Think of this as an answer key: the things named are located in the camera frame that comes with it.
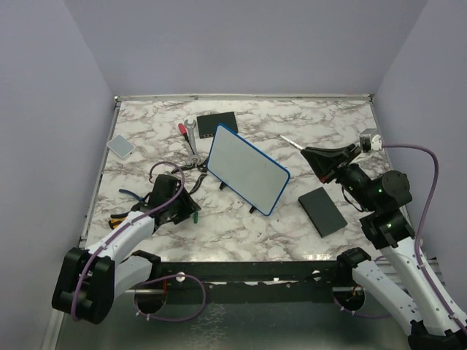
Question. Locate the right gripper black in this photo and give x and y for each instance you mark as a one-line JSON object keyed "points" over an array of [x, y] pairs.
{"points": [[322, 160]]}

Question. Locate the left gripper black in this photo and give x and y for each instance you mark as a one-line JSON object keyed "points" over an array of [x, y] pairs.
{"points": [[188, 206]]}

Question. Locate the white marker pen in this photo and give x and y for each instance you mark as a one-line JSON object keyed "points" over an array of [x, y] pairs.
{"points": [[292, 143]]}

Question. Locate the blue framed whiteboard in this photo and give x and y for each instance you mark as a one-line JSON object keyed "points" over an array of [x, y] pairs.
{"points": [[248, 171]]}

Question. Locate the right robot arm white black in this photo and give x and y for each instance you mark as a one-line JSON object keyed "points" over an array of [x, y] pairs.
{"points": [[422, 307]]}

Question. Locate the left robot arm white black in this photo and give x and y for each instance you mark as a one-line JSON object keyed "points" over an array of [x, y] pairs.
{"points": [[91, 279]]}

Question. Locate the silver wrench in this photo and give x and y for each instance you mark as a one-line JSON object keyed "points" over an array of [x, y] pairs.
{"points": [[190, 126]]}

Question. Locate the black rectangular block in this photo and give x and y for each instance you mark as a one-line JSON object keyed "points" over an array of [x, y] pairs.
{"points": [[323, 213]]}

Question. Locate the small white square device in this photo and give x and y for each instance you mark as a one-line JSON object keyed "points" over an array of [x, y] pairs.
{"points": [[120, 146]]}

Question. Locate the black handled pliers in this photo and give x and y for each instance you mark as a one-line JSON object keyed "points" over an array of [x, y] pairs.
{"points": [[197, 171]]}

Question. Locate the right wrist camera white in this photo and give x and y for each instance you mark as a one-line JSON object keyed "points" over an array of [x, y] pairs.
{"points": [[370, 140]]}

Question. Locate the orange handled screwdriver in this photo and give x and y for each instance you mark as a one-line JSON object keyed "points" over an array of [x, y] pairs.
{"points": [[116, 219]]}

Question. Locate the black network switch box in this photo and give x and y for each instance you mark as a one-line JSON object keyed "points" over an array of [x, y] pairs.
{"points": [[208, 123]]}

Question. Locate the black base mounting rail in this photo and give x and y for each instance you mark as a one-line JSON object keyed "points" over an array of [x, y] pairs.
{"points": [[251, 282]]}

